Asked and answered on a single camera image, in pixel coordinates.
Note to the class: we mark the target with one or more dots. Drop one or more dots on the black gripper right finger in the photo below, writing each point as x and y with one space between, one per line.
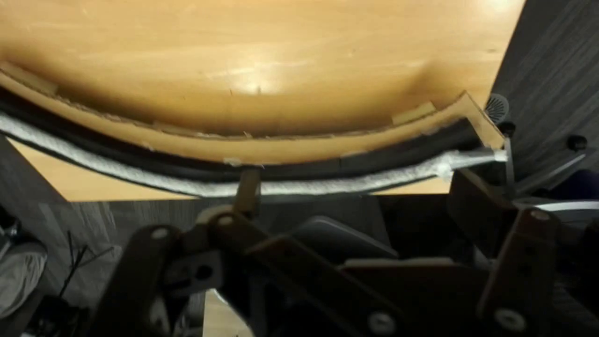
518 268

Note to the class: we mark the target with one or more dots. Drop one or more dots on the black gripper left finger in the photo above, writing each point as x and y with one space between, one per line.
143 281

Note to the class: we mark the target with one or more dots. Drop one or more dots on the grey chair base black casters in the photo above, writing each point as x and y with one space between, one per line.
508 159

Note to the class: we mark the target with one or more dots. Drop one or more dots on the grey rounded object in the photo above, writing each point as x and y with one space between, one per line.
22 273

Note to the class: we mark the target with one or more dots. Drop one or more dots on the wooden tray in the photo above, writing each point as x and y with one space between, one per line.
250 62

